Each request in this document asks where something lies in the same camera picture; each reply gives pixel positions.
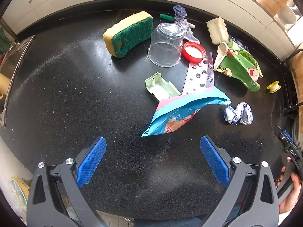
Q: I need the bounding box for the white bowl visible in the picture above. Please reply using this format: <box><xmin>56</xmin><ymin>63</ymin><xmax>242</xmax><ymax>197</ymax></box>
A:
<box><xmin>276</xmin><ymin>5</ymin><xmax>297</xmax><ymax>25</ymax></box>

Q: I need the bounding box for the yellow rimmed dish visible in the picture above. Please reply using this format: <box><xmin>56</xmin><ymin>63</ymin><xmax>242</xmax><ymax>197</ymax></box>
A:
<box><xmin>9</xmin><ymin>176</ymin><xmax>30</xmax><ymax>208</ymax></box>

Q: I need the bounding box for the yellow and green sponge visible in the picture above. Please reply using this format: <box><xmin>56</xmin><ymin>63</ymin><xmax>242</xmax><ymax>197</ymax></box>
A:
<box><xmin>103</xmin><ymin>11</ymin><xmax>154</xmax><ymax>58</ymax></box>

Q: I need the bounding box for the beige cup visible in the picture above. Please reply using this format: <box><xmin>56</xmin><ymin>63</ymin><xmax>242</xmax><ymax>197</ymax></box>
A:
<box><xmin>0</xmin><ymin>73</ymin><xmax>11</xmax><ymax>98</ymax></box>

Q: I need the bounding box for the clear plastic cup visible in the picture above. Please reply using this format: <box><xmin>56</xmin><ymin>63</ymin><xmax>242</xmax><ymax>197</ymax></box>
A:
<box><xmin>147</xmin><ymin>23</ymin><xmax>185</xmax><ymax>67</ymax></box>

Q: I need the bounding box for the blue and pink snack bag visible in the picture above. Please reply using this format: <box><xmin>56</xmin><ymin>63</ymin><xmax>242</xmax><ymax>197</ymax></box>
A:
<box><xmin>141</xmin><ymin>86</ymin><xmax>232</xmax><ymax>137</ymax></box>

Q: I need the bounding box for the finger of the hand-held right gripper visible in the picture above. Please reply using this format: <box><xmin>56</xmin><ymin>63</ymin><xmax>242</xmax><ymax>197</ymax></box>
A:
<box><xmin>274</xmin><ymin>126</ymin><xmax>296</xmax><ymax>149</ymax></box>

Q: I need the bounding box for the cream plastic moulded piece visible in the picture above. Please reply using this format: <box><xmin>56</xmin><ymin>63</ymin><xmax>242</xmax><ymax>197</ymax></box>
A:
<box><xmin>206</xmin><ymin>17</ymin><xmax>229</xmax><ymax>45</ymax></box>

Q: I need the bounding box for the green cloth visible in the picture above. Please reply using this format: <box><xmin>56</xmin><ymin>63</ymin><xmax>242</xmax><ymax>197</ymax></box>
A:
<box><xmin>0</xmin><ymin>26</ymin><xmax>10</xmax><ymax>55</ymax></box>

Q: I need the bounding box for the green marker cap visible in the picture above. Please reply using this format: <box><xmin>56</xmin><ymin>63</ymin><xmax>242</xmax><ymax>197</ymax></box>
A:
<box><xmin>159</xmin><ymin>13</ymin><xmax>177</xmax><ymax>22</ymax></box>

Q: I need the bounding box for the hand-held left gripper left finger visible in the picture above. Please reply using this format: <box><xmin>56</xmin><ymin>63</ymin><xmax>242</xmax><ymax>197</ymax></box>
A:
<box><xmin>27</xmin><ymin>136</ymin><xmax>110</xmax><ymax>227</ymax></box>

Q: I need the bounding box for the person's right hand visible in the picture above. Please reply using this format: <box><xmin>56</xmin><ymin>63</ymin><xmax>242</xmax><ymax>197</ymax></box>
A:
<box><xmin>275</xmin><ymin>157</ymin><xmax>300</xmax><ymax>214</ymax></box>

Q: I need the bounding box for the light green plastic casing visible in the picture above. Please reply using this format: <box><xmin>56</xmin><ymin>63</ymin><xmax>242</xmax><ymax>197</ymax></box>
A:
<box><xmin>145</xmin><ymin>72</ymin><xmax>182</xmax><ymax>103</ymax></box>

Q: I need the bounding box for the crumpled clear plastic wrapper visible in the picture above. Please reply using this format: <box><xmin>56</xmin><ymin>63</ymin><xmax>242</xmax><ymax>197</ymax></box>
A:
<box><xmin>172</xmin><ymin>5</ymin><xmax>200</xmax><ymax>44</ymax></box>

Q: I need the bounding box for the silver blister pack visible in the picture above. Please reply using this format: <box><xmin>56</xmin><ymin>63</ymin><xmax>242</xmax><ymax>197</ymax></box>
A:
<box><xmin>182</xmin><ymin>51</ymin><xmax>215</xmax><ymax>95</ymax></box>

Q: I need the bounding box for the foil wrapper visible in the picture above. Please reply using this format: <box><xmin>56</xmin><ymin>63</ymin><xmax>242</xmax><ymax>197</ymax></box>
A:
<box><xmin>224</xmin><ymin>102</ymin><xmax>254</xmax><ymax>125</ymax></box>

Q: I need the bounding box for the crushed green drink carton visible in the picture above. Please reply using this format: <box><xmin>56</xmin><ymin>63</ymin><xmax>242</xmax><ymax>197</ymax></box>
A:
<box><xmin>213</xmin><ymin>41</ymin><xmax>263</xmax><ymax>92</ymax></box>

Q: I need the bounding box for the purple cream tube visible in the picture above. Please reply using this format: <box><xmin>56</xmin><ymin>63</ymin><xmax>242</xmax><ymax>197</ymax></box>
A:
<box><xmin>228</xmin><ymin>35</ymin><xmax>249</xmax><ymax>51</ymax></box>

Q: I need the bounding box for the red plastic lid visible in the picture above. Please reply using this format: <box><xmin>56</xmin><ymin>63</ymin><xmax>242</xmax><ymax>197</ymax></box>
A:
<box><xmin>182</xmin><ymin>41</ymin><xmax>206</xmax><ymax>63</ymax></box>

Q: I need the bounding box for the steel sink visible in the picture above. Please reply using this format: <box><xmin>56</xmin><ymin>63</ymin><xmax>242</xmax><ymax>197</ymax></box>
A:
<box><xmin>0</xmin><ymin>35</ymin><xmax>36</xmax><ymax>128</ymax></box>

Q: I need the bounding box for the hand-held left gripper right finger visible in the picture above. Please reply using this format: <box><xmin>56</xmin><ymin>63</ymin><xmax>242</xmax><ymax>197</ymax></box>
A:
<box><xmin>200</xmin><ymin>134</ymin><xmax>280</xmax><ymax>227</ymax></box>

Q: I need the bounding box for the yellow thread spool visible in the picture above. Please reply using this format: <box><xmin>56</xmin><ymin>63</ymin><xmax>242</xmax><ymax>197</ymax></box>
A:
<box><xmin>267</xmin><ymin>81</ymin><xmax>280</xmax><ymax>93</ymax></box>

